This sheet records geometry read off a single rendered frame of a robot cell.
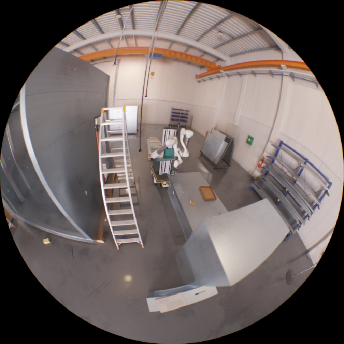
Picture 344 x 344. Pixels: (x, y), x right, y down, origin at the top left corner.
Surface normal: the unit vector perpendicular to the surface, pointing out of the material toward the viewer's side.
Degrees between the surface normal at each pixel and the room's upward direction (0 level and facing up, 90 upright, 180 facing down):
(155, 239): 0
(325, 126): 90
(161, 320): 0
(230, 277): 0
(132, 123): 90
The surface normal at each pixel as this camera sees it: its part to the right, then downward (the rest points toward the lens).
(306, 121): -0.97, 0.02
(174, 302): 0.14, -0.81
